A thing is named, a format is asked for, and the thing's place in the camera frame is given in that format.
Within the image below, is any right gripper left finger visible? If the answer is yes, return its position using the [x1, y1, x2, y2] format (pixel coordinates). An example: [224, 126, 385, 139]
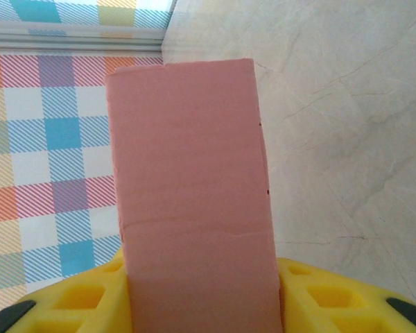
[0, 255, 136, 333]

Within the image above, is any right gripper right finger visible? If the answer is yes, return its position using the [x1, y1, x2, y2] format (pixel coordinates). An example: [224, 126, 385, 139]
[276, 257, 416, 333]

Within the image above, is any pink paper box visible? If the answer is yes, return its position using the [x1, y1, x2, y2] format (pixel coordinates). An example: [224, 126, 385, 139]
[105, 58, 286, 333]

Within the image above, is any aluminium left corner post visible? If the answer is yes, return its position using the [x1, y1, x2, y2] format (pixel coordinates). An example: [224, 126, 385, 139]
[0, 19, 175, 57]

